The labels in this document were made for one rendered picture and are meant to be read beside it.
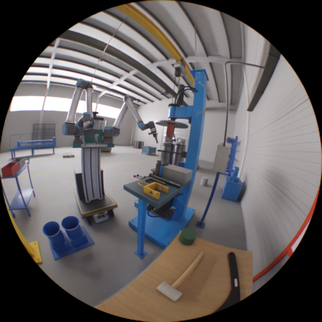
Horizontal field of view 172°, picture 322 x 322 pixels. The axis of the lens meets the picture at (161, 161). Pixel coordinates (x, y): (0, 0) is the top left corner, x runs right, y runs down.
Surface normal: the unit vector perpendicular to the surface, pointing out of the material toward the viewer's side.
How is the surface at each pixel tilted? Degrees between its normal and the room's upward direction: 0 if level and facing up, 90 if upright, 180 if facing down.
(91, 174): 90
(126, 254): 0
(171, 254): 0
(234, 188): 90
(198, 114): 90
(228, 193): 90
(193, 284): 0
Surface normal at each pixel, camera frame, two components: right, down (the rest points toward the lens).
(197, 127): -0.54, 0.09
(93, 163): 0.76, 0.22
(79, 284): 0.13, -0.97
